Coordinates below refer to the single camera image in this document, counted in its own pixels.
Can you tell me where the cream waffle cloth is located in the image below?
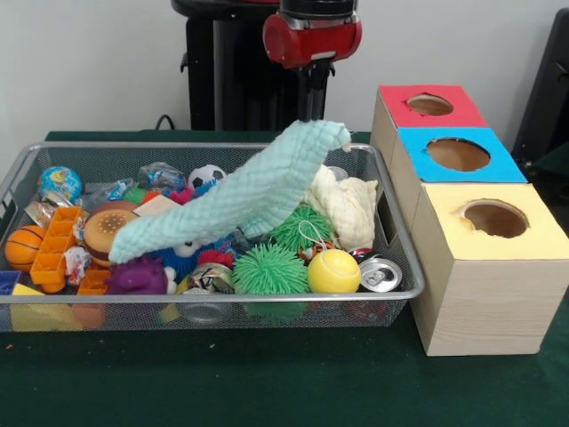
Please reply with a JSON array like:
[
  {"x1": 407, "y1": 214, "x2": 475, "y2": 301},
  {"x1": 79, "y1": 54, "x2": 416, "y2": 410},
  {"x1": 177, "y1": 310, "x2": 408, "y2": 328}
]
[{"x1": 305, "y1": 165, "x2": 380, "y2": 253}]

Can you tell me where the dark green table cloth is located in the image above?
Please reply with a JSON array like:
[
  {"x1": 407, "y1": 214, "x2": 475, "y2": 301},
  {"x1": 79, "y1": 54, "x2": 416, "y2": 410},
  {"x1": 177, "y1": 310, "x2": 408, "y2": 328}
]
[{"x1": 0, "y1": 130, "x2": 569, "y2": 427}]

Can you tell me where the mint knitted cloth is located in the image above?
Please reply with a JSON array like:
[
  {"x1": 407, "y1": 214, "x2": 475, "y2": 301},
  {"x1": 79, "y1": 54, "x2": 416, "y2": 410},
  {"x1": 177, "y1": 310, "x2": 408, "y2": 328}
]
[{"x1": 108, "y1": 118, "x2": 352, "y2": 263}]

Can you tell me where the small soccer ball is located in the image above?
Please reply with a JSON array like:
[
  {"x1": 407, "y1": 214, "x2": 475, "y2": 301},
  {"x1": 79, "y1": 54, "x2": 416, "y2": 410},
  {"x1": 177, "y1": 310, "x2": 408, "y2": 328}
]
[{"x1": 188, "y1": 164, "x2": 228, "y2": 190}]

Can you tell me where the orange plastic brick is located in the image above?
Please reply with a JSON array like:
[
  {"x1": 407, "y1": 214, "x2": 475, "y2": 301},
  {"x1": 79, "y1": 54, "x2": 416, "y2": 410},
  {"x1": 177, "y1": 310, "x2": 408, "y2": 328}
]
[{"x1": 29, "y1": 206, "x2": 84, "y2": 294}]

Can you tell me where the orange basketball toy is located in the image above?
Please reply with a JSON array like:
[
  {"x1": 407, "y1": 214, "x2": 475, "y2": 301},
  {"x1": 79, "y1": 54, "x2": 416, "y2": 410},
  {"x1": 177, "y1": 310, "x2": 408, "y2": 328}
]
[{"x1": 4, "y1": 225, "x2": 48, "y2": 273}]

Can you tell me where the yellow tennis ball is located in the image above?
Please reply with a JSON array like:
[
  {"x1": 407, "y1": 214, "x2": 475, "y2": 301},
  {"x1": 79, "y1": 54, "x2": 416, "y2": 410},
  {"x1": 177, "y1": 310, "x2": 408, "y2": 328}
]
[{"x1": 307, "y1": 248, "x2": 362, "y2": 294}]

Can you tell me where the purple spiky toy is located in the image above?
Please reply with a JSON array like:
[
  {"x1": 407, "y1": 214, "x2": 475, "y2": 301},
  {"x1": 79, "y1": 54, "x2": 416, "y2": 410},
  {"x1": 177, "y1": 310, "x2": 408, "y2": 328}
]
[{"x1": 106, "y1": 256, "x2": 169, "y2": 295}]

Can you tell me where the wooden box with three holes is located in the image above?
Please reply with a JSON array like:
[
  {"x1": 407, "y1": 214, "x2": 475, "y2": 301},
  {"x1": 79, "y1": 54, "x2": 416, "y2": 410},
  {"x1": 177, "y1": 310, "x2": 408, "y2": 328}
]
[{"x1": 369, "y1": 83, "x2": 569, "y2": 359}]

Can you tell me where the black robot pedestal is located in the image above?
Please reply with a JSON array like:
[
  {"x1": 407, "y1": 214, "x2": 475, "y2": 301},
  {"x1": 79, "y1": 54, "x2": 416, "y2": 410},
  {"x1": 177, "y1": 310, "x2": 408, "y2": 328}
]
[{"x1": 171, "y1": 0, "x2": 359, "y2": 133}]

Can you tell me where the clear mesh bin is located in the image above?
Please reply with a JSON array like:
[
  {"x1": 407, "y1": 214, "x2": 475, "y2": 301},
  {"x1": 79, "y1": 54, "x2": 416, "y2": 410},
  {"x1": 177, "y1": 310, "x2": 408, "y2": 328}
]
[{"x1": 0, "y1": 141, "x2": 427, "y2": 334}]

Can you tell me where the blue globe ball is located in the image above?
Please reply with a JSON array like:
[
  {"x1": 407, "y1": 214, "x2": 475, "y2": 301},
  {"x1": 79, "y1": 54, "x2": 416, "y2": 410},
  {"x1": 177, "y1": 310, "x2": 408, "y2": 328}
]
[{"x1": 37, "y1": 165, "x2": 84, "y2": 201}]

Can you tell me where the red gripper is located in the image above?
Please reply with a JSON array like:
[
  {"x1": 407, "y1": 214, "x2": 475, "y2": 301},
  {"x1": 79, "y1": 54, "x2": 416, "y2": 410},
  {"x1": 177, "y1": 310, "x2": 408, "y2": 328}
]
[{"x1": 261, "y1": 12, "x2": 364, "y2": 124}]

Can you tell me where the brown burger toy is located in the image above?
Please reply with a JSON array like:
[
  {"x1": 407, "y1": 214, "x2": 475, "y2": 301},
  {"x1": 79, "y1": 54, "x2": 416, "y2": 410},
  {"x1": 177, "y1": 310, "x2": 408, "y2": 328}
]
[{"x1": 83, "y1": 208, "x2": 140, "y2": 268}]

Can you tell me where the black panel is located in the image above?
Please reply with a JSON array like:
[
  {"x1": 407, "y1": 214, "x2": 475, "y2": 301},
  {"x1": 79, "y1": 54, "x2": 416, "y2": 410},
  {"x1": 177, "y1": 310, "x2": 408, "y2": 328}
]
[{"x1": 510, "y1": 7, "x2": 569, "y2": 179}]

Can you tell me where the green spiky rubber ball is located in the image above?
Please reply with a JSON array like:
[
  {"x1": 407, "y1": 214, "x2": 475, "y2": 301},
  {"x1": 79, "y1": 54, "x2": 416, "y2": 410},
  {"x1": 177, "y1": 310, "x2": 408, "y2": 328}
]
[
  {"x1": 231, "y1": 243, "x2": 311, "y2": 295},
  {"x1": 268, "y1": 205, "x2": 335, "y2": 253}
]

